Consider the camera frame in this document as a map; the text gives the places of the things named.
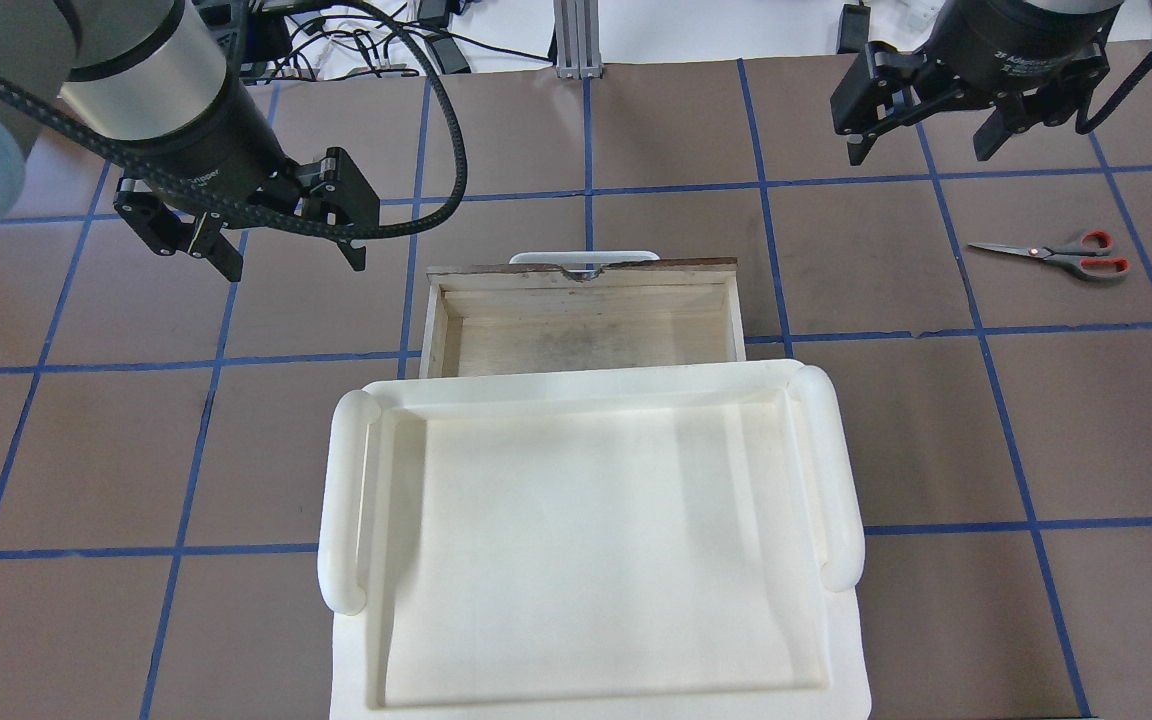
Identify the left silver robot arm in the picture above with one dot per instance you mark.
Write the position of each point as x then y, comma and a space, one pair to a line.
198, 156

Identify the wooden drawer with white handle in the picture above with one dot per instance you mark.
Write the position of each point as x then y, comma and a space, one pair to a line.
571, 311

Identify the aluminium frame post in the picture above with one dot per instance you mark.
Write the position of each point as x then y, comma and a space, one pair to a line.
576, 38

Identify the grey orange scissors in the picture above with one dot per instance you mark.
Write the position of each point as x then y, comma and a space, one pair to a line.
1090, 257

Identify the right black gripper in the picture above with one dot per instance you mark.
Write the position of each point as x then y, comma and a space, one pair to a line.
1021, 35

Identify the white plastic tray box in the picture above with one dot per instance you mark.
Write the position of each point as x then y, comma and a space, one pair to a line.
677, 542

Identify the black power adapter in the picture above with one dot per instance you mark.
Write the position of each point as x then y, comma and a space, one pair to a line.
447, 55

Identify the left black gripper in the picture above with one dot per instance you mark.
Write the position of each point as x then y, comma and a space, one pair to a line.
219, 143

